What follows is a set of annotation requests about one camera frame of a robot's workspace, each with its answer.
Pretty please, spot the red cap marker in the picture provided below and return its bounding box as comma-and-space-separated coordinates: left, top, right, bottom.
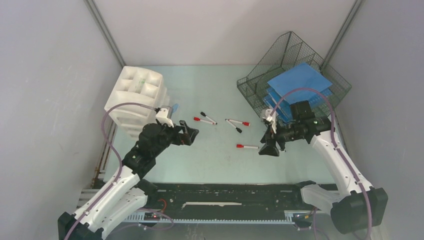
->
229, 119, 251, 127
193, 117, 215, 125
236, 144, 259, 150

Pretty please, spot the black cap marker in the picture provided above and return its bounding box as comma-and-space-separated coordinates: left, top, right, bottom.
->
225, 119, 243, 133
200, 111, 218, 125

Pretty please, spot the black cap marker upper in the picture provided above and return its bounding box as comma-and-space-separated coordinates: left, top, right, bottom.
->
200, 111, 218, 125

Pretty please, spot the green wire mesh organizer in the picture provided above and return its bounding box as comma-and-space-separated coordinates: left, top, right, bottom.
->
236, 31, 352, 125

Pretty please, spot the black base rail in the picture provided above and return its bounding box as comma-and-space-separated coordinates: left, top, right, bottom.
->
146, 183, 313, 223

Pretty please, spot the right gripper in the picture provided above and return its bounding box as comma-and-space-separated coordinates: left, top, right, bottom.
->
259, 120, 305, 157

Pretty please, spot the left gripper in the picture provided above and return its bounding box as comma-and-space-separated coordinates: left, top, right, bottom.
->
151, 119, 198, 157

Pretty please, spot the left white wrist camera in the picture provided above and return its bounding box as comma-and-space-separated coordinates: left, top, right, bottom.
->
155, 105, 174, 128

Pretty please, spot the black cap marker lower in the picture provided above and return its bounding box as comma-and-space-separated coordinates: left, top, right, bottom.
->
225, 119, 243, 133

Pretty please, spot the blue highlighter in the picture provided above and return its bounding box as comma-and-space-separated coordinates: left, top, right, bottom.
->
172, 103, 179, 113

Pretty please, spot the red cap marker bottom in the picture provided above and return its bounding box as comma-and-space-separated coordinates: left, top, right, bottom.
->
236, 144, 259, 150

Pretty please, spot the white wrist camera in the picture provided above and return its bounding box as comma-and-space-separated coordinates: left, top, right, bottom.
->
155, 105, 174, 128
260, 108, 277, 134

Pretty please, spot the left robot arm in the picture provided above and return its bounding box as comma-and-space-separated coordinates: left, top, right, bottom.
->
58, 120, 199, 240

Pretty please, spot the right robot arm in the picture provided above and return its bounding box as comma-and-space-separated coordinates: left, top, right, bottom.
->
258, 100, 388, 234

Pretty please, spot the white plastic drawer organizer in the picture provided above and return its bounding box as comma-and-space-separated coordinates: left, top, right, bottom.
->
104, 66, 170, 140

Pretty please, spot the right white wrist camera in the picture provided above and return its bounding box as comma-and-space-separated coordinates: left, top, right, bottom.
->
260, 108, 277, 134

